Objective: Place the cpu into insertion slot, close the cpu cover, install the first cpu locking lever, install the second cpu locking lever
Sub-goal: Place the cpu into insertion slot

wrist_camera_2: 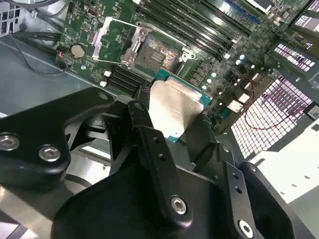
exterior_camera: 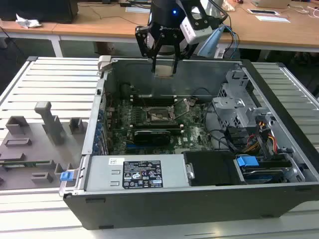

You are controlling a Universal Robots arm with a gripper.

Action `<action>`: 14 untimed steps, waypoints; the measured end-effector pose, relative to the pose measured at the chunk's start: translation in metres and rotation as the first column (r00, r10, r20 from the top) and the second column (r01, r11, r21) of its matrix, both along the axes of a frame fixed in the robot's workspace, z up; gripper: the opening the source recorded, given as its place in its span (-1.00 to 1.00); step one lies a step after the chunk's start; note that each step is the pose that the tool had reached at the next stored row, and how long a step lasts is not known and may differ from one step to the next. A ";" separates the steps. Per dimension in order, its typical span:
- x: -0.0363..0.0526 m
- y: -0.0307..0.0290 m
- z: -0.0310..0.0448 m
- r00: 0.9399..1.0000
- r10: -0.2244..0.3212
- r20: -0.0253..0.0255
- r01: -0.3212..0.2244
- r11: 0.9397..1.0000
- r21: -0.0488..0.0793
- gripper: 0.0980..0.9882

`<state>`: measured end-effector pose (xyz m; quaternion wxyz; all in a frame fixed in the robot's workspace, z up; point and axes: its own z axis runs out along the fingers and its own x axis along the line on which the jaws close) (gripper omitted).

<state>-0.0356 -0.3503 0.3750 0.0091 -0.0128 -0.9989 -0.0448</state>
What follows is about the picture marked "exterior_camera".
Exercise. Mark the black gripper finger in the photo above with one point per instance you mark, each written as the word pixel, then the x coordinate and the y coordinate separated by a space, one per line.
pixel 180 52
pixel 143 39

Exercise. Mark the square CPU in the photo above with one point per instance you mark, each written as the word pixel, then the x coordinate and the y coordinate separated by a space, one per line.
pixel 164 71

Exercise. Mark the black RAM slot bank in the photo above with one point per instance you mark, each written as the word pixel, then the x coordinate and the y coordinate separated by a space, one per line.
pixel 154 126
pixel 154 101

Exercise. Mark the CPU socket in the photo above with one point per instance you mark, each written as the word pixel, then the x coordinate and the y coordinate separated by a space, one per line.
pixel 159 115

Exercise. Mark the pale blue teach pendant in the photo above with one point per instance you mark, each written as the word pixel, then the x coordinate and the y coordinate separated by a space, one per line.
pixel 211 41

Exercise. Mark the brown cardboard box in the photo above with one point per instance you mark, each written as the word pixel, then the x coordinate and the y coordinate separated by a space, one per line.
pixel 104 48

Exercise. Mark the wooden desk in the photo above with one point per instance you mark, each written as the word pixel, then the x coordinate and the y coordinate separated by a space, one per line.
pixel 25 31
pixel 99 25

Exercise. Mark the beige crumpled bag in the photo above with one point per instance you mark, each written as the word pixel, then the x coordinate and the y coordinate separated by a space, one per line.
pixel 228 6

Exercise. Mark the grey metal drive cage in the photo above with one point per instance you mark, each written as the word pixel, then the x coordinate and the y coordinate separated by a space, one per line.
pixel 231 107

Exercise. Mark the green motherboard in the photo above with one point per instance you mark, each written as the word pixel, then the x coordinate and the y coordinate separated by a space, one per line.
pixel 192 139

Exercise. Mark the black graphics card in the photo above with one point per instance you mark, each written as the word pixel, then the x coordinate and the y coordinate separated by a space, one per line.
pixel 152 137

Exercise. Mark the white paper sheet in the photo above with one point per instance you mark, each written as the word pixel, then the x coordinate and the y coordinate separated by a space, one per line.
pixel 271 18

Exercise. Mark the black monitor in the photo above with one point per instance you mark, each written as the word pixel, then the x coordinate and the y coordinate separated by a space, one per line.
pixel 45 10

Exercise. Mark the beige laptop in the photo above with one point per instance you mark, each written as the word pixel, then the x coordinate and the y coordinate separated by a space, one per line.
pixel 271 3

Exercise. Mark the crumpled white paper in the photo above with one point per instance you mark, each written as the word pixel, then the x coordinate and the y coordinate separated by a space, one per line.
pixel 27 23

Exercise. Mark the black plastic air shroud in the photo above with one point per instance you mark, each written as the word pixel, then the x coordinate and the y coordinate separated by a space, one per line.
pixel 211 169

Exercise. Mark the hard disk in blue carrier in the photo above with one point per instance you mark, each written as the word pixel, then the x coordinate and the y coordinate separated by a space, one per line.
pixel 246 161

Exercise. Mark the grey power supply with label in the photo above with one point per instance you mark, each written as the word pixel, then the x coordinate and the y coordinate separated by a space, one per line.
pixel 99 174

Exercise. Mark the grey printed parts rack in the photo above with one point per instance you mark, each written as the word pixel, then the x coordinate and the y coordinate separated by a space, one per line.
pixel 37 149

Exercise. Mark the blue plastic latch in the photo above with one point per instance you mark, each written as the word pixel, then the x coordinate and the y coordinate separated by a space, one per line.
pixel 66 176

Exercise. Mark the black and grey PC case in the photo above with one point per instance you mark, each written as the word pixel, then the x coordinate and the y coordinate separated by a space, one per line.
pixel 174 209

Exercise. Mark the green RAM stick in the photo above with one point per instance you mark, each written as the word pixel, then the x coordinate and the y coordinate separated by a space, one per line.
pixel 25 163

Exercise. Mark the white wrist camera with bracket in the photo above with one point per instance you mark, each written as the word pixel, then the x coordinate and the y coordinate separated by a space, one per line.
pixel 193 32

